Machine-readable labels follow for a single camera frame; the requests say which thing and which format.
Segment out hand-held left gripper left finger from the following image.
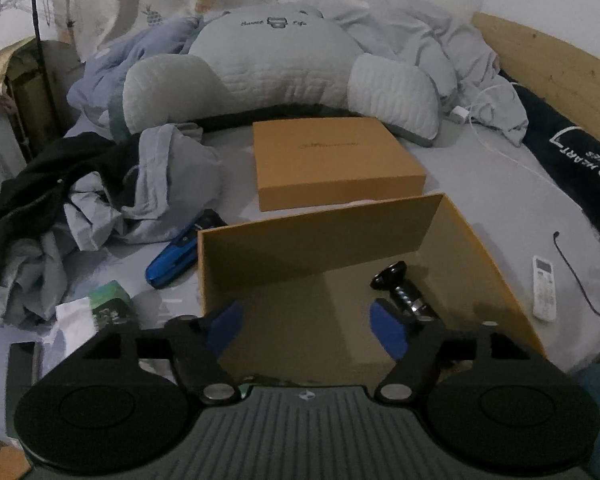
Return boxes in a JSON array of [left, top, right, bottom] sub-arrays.
[[82, 301, 244, 404]]

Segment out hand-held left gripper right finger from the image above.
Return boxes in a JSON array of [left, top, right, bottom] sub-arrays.
[[369, 299, 532, 404]]

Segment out black hand grip tool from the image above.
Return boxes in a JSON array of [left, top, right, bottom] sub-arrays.
[[369, 261, 439, 322]]

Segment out orange cardboard box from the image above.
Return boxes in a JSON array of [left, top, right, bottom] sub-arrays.
[[197, 192, 547, 367]]

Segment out blue and black stapler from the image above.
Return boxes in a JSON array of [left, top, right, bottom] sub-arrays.
[[145, 208, 227, 289]]

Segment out small green box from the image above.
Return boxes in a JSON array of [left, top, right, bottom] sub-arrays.
[[87, 282, 134, 332]]

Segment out crumpled white paper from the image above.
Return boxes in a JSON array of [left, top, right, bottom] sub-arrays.
[[54, 297, 102, 357]]

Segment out grey crumpled garment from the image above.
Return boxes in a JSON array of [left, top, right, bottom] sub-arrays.
[[0, 123, 226, 330]]

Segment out white remote control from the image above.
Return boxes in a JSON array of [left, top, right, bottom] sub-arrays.
[[531, 255, 561, 320]]

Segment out orange cardboard box lid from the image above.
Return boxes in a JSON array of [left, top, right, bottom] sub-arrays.
[[252, 117, 428, 213]]

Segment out dark flat tablet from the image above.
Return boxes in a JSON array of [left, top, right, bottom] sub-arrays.
[[7, 340, 44, 397]]

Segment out black garment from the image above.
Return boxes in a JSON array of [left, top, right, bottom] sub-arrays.
[[0, 131, 142, 281]]

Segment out navy printed cloth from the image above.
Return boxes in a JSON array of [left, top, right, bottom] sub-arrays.
[[499, 71, 600, 272]]

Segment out large grey backrest pillow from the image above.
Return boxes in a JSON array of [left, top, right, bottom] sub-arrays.
[[122, 2, 459, 149]]

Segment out light blue blanket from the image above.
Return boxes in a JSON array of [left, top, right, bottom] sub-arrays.
[[66, 0, 531, 147]]

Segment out wooden headboard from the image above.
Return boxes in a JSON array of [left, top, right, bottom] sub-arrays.
[[471, 12, 600, 162]]

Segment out black metal pole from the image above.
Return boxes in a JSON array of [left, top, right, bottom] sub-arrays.
[[26, 0, 65, 142]]

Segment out black cable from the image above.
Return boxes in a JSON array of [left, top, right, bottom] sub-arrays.
[[553, 231, 600, 317]]

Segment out white charger with cable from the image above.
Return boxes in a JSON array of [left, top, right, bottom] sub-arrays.
[[450, 84, 548, 177]]

